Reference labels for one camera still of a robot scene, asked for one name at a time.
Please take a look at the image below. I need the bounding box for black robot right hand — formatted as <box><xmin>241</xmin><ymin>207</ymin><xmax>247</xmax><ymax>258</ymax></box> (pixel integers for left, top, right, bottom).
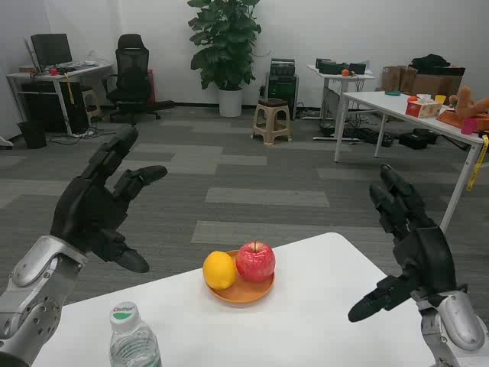
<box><xmin>347</xmin><ymin>163</ymin><xmax>469</xmax><ymax>324</ymax></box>

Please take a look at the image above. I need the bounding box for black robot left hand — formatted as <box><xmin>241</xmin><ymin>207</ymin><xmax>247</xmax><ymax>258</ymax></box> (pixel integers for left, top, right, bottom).
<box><xmin>50</xmin><ymin>125</ymin><xmax>169</xmax><ymax>274</ymax></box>

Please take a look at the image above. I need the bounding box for clear water bottle green label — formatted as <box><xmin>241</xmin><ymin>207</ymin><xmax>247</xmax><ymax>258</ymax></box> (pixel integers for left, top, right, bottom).
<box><xmin>108</xmin><ymin>300</ymin><xmax>163</xmax><ymax>367</ymax></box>

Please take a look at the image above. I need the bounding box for black trash bin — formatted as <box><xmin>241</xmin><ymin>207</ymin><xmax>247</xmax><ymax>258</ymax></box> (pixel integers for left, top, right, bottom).
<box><xmin>17</xmin><ymin>120</ymin><xmax>48</xmax><ymax>149</ymax></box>

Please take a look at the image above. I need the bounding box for small tan stool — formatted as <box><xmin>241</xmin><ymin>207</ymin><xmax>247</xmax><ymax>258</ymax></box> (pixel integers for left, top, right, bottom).
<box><xmin>82</xmin><ymin>88</ymin><xmax>103</xmax><ymax>123</ymax></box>

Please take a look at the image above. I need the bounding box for black floor case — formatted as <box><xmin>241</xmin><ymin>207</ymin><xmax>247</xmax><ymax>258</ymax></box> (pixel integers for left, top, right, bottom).
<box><xmin>398</xmin><ymin>128</ymin><xmax>439</xmax><ymax>150</ymax></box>

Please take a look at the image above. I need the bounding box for orange tray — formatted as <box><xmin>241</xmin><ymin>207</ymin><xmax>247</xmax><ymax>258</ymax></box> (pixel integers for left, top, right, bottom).
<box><xmin>435</xmin><ymin>108</ymin><xmax>489</xmax><ymax>129</ymax></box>

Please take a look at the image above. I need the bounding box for orange tissue box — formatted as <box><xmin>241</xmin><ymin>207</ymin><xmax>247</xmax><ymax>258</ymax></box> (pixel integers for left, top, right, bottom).
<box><xmin>405</xmin><ymin>99</ymin><xmax>443</xmax><ymax>119</ymax></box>

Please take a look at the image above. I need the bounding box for white desk with monitor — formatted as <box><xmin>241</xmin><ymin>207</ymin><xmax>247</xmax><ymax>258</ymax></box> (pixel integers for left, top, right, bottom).
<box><xmin>6</xmin><ymin>63</ymin><xmax>115</xmax><ymax>135</ymax></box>

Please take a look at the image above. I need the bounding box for black office chair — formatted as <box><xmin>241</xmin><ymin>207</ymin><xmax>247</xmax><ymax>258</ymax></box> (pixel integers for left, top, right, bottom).
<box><xmin>105</xmin><ymin>33</ymin><xmax>176</xmax><ymax>125</ymax></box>

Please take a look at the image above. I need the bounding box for yellow lemon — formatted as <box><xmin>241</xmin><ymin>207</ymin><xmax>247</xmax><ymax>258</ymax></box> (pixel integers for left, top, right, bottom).
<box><xmin>202</xmin><ymin>250</ymin><xmax>238</xmax><ymax>291</ymax></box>

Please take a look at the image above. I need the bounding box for orange plush toy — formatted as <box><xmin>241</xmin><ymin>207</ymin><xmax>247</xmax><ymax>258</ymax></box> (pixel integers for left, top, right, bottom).
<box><xmin>449</xmin><ymin>86</ymin><xmax>489</xmax><ymax>118</ymax></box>

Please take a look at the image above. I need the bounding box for long white table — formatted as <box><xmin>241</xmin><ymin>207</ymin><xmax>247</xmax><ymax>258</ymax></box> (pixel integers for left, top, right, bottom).
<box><xmin>333</xmin><ymin>90</ymin><xmax>486</xmax><ymax>233</ymax></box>

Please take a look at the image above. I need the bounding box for black computer monitor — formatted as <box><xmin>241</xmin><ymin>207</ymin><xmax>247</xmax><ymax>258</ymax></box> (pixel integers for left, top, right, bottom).
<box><xmin>30</xmin><ymin>33</ymin><xmax>73</xmax><ymax>70</ymax></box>

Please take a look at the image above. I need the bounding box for brown cardboard box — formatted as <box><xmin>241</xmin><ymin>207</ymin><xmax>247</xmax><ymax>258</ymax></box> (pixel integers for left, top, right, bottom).
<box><xmin>410</xmin><ymin>67</ymin><xmax>466</xmax><ymax>99</ymax></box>

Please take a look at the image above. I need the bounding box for orange round plate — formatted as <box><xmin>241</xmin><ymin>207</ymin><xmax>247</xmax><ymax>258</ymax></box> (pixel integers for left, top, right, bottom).
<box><xmin>206</xmin><ymin>250</ymin><xmax>276</xmax><ymax>305</ymax></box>

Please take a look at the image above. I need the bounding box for white plant pot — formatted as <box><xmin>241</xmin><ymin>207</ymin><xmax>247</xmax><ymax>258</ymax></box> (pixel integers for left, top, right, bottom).
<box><xmin>218</xmin><ymin>88</ymin><xmax>244</xmax><ymax>118</ymax></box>

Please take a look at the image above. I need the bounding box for black bag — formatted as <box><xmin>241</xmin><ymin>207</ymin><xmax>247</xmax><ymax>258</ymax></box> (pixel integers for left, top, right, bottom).
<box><xmin>409</xmin><ymin>54</ymin><xmax>452</xmax><ymax>74</ymax></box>

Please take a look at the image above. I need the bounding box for small white desk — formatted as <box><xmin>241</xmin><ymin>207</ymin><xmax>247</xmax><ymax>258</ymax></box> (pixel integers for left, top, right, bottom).
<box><xmin>306</xmin><ymin>63</ymin><xmax>377</xmax><ymax>141</ymax></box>

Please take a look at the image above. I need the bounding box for beige plastic stool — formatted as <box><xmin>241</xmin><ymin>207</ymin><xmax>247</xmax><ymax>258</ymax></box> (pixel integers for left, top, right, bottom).
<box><xmin>251</xmin><ymin>98</ymin><xmax>294</xmax><ymax>145</ymax></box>

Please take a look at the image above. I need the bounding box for large black equipment box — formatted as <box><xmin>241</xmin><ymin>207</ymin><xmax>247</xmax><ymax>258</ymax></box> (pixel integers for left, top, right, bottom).
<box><xmin>315</xmin><ymin>57</ymin><xmax>348</xmax><ymax>76</ymax></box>

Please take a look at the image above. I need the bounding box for black computer tower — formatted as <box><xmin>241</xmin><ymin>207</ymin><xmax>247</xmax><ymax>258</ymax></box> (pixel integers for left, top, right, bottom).
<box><xmin>265</xmin><ymin>74</ymin><xmax>300</xmax><ymax>120</ymax></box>

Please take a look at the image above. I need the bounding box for green leafy plant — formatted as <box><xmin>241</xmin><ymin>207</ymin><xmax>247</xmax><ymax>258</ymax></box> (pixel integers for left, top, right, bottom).
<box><xmin>186</xmin><ymin>0</ymin><xmax>263</xmax><ymax>92</ymax></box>

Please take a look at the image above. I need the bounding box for black equipment case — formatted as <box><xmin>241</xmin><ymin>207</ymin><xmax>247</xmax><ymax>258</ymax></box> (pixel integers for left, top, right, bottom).
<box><xmin>270</xmin><ymin>57</ymin><xmax>296</xmax><ymax>77</ymax></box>

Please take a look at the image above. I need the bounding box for yellow strap on table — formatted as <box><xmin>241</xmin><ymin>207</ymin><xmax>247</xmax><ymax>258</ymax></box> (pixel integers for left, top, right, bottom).
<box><xmin>466</xmin><ymin>134</ymin><xmax>489</xmax><ymax>192</ymax></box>

